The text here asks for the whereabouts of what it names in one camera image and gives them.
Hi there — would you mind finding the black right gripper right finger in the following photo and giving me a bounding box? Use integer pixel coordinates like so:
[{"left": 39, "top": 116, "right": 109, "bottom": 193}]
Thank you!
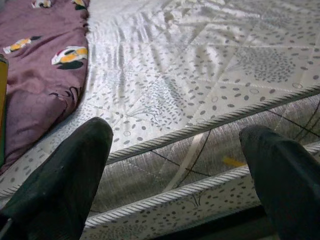
[{"left": 238, "top": 124, "right": 320, "bottom": 240}]

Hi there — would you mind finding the small yellow strip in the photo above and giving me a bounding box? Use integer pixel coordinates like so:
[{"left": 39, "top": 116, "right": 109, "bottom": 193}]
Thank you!
[{"left": 222, "top": 156, "right": 247, "bottom": 168}]

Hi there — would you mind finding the colourful children's book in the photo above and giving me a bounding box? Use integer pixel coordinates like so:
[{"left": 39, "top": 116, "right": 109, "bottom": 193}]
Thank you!
[{"left": 0, "top": 53, "right": 10, "bottom": 168}]

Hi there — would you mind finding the purple cartoon print blanket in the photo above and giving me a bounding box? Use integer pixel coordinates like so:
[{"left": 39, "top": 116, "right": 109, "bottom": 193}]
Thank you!
[{"left": 0, "top": 0, "right": 91, "bottom": 176}]

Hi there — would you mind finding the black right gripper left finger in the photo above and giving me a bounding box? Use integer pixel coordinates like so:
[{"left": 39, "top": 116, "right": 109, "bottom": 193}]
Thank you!
[{"left": 0, "top": 116, "right": 115, "bottom": 240}]

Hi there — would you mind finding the grey quilted mattress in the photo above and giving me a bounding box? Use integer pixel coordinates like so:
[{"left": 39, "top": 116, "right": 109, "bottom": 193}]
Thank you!
[{"left": 0, "top": 0, "right": 320, "bottom": 240}]

